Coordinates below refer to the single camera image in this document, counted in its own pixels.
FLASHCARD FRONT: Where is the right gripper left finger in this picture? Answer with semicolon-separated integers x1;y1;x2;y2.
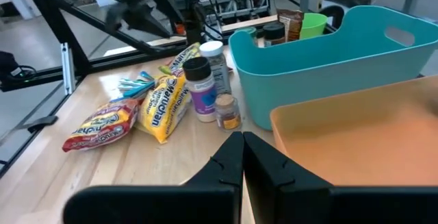
63;131;244;224

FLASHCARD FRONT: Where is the black curved bracket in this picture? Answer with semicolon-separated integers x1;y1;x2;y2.
319;5;346;29

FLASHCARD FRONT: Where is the pink-centred yellow ramen packet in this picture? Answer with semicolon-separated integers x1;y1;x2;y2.
157;42;203;78

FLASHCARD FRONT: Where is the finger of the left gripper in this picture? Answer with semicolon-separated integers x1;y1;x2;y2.
104;3;125;33
125;6;172;38

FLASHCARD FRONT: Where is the teal plastic bin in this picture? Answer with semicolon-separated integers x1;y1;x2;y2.
228;5;438;131

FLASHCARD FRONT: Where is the black-lid spice jar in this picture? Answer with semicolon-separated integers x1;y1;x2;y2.
182;56;218;123

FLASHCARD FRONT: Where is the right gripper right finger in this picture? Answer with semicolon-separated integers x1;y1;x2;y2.
243;131;438;224

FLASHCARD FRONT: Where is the parts storage shelf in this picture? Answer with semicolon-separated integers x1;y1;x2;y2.
187;0;302;26

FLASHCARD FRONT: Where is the small glass spice jar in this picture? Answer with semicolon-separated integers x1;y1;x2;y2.
214;93;242;132

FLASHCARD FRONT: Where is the white-lid spice jar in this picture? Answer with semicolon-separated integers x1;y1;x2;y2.
199;40;233;97

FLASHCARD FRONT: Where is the black table clamp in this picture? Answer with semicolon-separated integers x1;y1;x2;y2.
25;114;60;134

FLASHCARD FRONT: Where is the green plastic bowl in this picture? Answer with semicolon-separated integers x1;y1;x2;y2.
299;12;329;40

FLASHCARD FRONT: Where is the silver metal bracket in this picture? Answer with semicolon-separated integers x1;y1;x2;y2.
60;42;77;95

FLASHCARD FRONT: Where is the dark-lid brown jar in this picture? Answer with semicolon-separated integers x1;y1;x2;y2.
262;23;287;48

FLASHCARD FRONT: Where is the red ramen packet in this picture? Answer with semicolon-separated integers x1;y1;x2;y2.
61;99;140;153

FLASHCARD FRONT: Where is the orange plastic bin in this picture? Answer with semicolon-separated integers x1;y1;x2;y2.
269;76;438;187

